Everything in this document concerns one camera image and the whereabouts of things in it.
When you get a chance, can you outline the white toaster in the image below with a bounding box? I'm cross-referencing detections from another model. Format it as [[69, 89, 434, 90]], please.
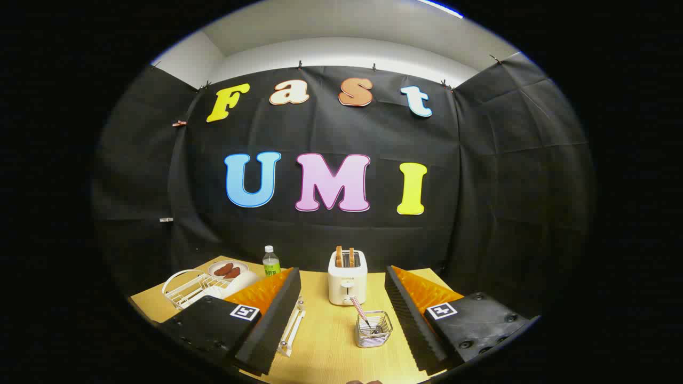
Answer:
[[328, 250, 368, 307]]

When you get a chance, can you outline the spoon with red checked handle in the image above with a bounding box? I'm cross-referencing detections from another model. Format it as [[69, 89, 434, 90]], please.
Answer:
[[351, 297, 382, 337]]

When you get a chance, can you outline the green label drink bottle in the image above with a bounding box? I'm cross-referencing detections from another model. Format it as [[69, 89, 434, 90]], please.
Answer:
[[262, 245, 281, 278]]

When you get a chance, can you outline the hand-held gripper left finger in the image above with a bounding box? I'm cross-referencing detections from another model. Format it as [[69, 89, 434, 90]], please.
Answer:
[[159, 267, 303, 377]]

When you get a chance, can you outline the small beige plate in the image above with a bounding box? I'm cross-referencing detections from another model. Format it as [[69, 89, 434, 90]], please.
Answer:
[[208, 260, 249, 280]]

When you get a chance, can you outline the silver wire basket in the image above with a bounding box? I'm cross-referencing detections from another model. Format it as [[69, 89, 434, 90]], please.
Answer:
[[355, 311, 394, 349]]

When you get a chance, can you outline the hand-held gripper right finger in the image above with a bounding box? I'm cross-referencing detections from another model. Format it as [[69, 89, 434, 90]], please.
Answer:
[[384, 265, 534, 377]]

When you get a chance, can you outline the white wire dish rack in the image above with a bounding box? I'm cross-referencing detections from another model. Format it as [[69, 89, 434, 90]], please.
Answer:
[[162, 269, 307, 358]]

